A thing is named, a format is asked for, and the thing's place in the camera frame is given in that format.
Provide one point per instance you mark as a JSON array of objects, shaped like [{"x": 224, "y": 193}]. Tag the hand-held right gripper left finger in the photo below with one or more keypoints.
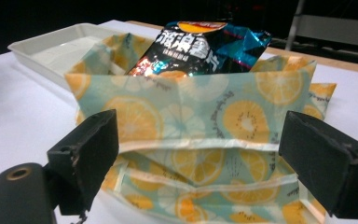
[{"x": 87, "y": 155}]

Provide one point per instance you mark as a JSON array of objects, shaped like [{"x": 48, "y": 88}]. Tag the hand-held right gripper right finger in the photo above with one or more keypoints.
[{"x": 323, "y": 161}]

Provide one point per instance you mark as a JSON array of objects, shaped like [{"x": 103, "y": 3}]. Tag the orange slice print bag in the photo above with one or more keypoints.
[{"x": 199, "y": 124}]

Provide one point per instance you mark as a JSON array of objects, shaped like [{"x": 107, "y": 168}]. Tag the black chip packet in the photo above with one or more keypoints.
[{"x": 195, "y": 49}]

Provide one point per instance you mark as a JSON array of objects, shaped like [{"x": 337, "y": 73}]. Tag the white plastic tray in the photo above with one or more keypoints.
[{"x": 59, "y": 51}]

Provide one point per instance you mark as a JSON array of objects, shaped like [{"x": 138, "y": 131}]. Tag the grey metal stand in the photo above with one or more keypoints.
[{"x": 332, "y": 28}]

